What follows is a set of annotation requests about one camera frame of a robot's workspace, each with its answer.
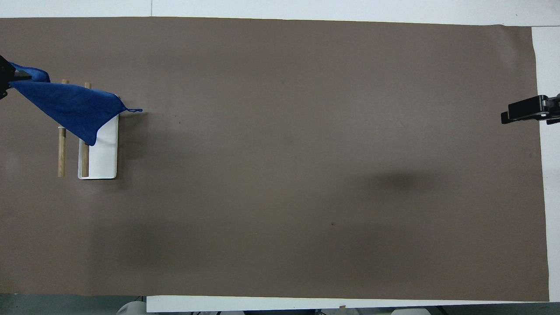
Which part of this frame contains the blue towel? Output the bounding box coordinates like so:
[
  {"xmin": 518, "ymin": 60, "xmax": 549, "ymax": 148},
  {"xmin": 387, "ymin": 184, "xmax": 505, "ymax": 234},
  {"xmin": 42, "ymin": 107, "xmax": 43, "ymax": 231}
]
[{"xmin": 9, "ymin": 63, "xmax": 143, "ymax": 147}]

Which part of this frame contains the white rack with wooden bars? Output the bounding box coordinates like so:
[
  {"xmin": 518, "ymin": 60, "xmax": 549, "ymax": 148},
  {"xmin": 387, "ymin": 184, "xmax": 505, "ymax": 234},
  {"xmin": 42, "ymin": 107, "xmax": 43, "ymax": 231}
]
[{"xmin": 58, "ymin": 79, "xmax": 120, "ymax": 180}]

